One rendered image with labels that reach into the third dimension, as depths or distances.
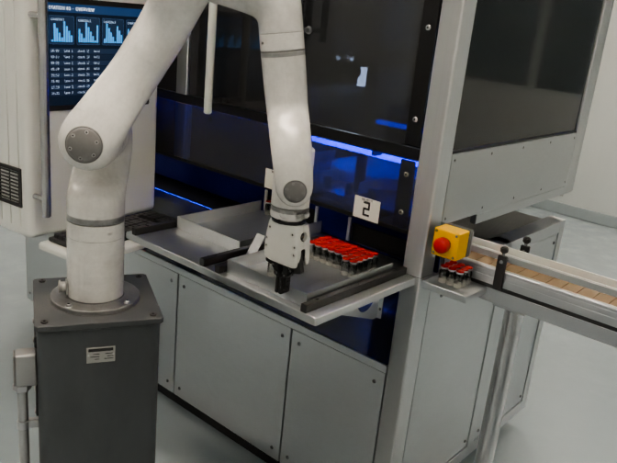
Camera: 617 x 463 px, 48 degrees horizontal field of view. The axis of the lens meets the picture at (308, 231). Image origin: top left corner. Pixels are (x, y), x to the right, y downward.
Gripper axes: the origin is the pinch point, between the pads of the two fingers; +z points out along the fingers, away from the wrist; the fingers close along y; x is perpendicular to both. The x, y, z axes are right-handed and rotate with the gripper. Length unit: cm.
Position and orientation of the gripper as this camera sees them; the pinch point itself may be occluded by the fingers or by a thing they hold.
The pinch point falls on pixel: (282, 283)
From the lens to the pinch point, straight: 155.4
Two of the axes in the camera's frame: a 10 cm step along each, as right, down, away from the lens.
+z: -1.0, 9.5, 3.0
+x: -6.5, 1.7, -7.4
